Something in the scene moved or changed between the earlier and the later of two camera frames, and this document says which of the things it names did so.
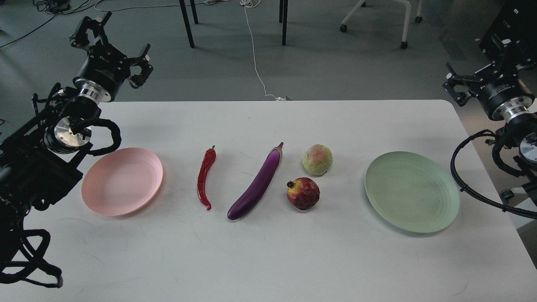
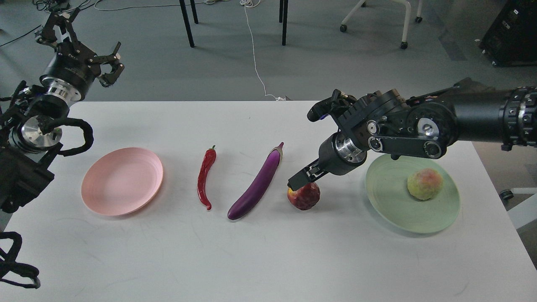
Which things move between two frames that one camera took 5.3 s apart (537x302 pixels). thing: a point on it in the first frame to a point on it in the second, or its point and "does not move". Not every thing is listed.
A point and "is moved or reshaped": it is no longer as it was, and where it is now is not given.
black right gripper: [505, 97] to [337, 153]
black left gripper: [106, 68] to [71, 70]
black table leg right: [283, 13] does not move
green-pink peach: [317, 160] is moved or reshaped
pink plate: [121, 180] does not move
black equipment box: [515, 20] does not move
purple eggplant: [272, 165] does not move
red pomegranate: [303, 193] does not move
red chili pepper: [207, 159] does not move
